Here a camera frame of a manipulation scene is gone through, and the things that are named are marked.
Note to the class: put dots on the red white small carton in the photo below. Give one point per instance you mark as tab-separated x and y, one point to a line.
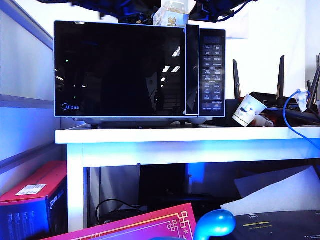
265	121

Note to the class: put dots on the blue glossy rounded object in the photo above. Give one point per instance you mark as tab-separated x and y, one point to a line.
215	222

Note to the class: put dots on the white table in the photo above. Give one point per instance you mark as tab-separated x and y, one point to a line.
150	135

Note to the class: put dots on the gray blue office partition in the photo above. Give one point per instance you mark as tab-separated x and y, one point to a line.
25	62

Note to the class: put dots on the white blue snack box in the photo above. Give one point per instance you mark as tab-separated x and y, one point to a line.
172	17

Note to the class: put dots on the magenta gift box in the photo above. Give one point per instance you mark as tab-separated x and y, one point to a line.
150	225

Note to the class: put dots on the black paper shredder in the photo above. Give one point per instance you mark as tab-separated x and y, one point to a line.
275	225

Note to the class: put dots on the black router with antennas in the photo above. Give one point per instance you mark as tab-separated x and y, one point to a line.
272	100

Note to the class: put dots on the white foam sheet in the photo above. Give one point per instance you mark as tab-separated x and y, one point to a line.
287	195

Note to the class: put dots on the black glass microwave door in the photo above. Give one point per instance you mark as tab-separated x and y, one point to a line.
120	70

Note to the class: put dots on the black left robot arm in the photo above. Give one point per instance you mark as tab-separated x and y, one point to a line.
112	12

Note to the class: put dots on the red blue cardboard box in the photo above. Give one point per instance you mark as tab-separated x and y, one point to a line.
30	180

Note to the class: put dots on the black rectangular case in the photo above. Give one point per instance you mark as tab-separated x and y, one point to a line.
162	180

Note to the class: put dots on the white paper cup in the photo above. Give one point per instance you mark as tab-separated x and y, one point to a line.
246	110

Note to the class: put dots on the black white Midea microwave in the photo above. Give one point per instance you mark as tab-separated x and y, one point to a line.
212	75

